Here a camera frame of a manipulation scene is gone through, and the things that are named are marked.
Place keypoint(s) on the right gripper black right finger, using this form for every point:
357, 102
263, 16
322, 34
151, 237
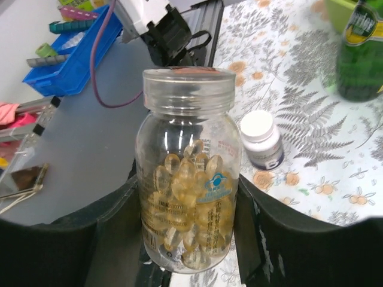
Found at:
279, 246

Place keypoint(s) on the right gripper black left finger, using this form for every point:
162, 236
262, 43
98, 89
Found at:
98, 245

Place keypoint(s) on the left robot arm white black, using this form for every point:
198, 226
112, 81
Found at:
162, 28

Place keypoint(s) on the aluminium frame rail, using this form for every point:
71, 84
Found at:
31, 119

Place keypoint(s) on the white vitamin pill bottle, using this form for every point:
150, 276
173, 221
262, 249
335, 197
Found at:
262, 140

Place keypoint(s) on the green plastic tray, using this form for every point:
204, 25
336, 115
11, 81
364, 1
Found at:
339, 12

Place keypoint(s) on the clear bottle of yellow capsules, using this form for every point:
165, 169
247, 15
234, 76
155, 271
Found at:
188, 155

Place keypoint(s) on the blue plastic bin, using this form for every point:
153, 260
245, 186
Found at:
71, 76

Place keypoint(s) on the floral table mat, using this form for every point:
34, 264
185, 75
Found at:
284, 55

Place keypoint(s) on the green glass bottle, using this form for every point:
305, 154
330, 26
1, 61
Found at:
359, 62

